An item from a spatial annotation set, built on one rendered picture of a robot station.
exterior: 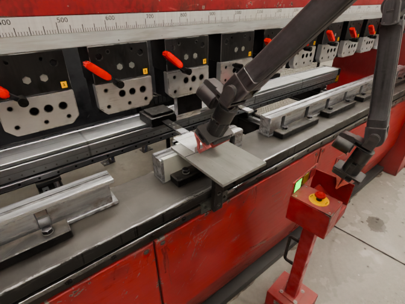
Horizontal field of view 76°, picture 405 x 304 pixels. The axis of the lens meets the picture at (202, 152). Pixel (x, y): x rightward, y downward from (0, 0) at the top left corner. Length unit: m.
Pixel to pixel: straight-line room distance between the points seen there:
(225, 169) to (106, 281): 0.48
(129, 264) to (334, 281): 1.31
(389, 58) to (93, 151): 1.02
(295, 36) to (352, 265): 1.63
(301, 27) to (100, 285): 0.83
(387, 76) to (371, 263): 1.36
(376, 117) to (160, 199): 0.73
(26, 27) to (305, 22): 0.54
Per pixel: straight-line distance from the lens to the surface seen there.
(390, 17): 0.95
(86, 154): 1.06
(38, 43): 0.65
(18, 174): 1.04
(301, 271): 1.40
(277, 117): 1.25
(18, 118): 0.67
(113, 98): 0.71
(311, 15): 0.59
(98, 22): 0.68
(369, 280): 1.97
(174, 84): 0.78
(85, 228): 0.83
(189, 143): 0.90
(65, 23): 0.66
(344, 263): 1.99
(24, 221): 0.82
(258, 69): 0.63
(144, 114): 1.10
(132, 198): 0.88
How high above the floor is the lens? 1.43
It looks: 31 degrees down
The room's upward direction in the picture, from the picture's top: straight up
